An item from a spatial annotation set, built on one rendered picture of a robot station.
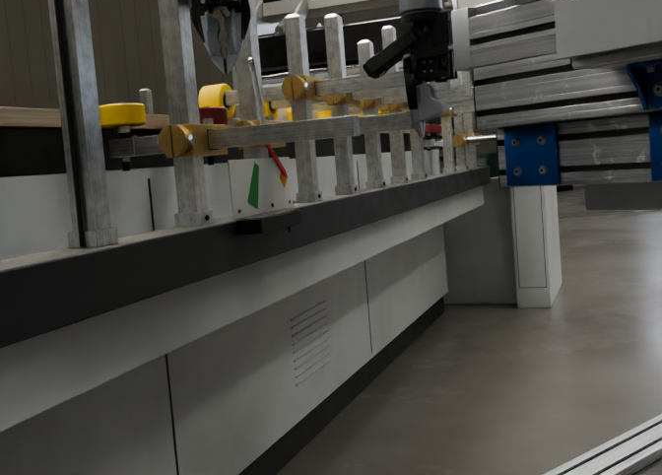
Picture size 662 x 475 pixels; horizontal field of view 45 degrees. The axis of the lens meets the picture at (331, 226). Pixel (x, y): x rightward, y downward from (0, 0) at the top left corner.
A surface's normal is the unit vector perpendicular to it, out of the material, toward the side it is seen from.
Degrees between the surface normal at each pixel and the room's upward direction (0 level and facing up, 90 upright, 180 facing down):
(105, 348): 90
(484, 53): 90
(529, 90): 90
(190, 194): 90
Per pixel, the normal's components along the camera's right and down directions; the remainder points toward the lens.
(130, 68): 0.63, 0.01
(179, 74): -0.34, 0.11
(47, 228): 0.94, -0.05
